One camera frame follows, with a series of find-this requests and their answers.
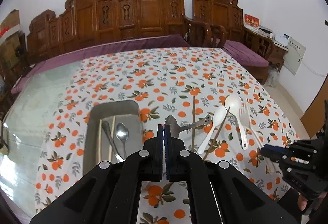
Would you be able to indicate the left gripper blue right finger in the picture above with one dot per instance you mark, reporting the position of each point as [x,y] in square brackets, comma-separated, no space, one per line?
[173,146]

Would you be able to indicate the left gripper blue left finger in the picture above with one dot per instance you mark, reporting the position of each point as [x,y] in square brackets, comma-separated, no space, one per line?
[152,165]

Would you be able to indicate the purple sofa cushion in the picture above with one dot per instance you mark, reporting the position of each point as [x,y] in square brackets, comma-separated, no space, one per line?
[169,41]

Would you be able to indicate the white plastic fork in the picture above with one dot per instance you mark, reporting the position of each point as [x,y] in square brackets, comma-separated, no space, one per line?
[246,122]

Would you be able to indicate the purple armchair cushion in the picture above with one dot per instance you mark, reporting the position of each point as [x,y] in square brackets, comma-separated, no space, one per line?
[244,55]

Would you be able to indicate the light wooden chopstick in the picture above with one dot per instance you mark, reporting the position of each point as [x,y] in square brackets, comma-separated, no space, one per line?
[111,136]
[99,142]

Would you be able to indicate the red calendar card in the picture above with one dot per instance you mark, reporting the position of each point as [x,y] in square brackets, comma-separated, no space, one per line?
[251,21]

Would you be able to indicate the dark brown chopstick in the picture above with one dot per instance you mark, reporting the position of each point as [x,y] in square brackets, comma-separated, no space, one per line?
[212,141]
[193,121]

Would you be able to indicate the carved wooden armchair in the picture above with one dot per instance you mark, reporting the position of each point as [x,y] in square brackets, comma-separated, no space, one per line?
[226,20]

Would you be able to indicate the wooden side table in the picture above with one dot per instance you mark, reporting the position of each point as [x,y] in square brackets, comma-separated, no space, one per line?
[265,47]

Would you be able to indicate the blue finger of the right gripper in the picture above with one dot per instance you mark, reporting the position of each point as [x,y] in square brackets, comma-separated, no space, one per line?
[274,153]

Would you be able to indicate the large white plastic spoon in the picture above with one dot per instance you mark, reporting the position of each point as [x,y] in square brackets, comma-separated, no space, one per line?
[233,104]

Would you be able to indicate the person's right hand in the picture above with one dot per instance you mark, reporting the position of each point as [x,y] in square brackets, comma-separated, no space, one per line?
[302,202]

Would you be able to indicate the carved wooden long sofa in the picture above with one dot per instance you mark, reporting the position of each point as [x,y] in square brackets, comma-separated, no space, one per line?
[87,23]

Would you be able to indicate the metal spoon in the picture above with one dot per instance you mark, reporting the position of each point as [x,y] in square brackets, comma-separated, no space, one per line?
[122,134]
[106,129]

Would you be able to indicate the small white ceramic spoon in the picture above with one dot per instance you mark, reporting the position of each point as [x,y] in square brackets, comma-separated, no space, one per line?
[217,119]

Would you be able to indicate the orange print white tablecloth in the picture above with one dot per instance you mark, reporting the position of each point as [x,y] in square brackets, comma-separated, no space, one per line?
[163,82]

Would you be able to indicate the white wall cabinet box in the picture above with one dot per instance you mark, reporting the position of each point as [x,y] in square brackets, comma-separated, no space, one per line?
[293,58]

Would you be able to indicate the rectangular metal tray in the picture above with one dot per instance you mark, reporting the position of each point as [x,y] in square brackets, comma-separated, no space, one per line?
[126,112]

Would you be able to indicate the white device on table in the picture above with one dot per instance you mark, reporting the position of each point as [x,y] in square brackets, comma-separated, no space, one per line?
[281,38]

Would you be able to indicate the stacked cardboard boxes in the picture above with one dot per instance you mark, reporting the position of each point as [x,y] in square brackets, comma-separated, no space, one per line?
[12,39]

